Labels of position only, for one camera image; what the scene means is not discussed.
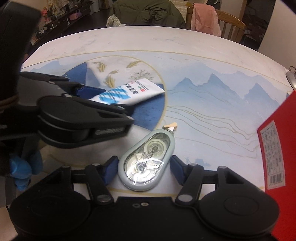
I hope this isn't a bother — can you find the white blue tube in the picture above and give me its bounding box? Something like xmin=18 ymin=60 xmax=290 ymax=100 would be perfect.
xmin=90 ymin=78 xmax=165 ymax=105

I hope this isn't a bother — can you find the grey correction tape dispenser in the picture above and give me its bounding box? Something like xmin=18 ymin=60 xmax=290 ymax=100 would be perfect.
xmin=118 ymin=123 xmax=178 ymax=192

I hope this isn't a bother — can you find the blue gloved hand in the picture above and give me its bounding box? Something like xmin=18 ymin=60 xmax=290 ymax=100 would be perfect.
xmin=10 ymin=151 xmax=43 ymax=191

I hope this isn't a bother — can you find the dark sideboard with items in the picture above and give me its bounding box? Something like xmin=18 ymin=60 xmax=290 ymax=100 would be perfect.
xmin=31 ymin=1 xmax=94 ymax=47

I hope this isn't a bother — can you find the red white cardboard box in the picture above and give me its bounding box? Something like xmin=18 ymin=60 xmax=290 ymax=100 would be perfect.
xmin=257 ymin=91 xmax=296 ymax=240

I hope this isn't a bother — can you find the green jacket on chair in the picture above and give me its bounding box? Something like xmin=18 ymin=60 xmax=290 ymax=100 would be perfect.
xmin=106 ymin=1 xmax=185 ymax=29

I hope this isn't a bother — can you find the pink cloth on chair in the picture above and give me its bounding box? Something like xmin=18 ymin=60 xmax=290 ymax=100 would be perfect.
xmin=191 ymin=3 xmax=221 ymax=37

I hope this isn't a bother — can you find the wooden chair pink cloth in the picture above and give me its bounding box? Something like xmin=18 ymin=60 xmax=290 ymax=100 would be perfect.
xmin=186 ymin=3 xmax=246 ymax=43

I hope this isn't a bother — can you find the silver desk lamp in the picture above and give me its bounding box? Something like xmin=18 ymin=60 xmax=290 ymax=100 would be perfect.
xmin=285 ymin=66 xmax=296 ymax=90

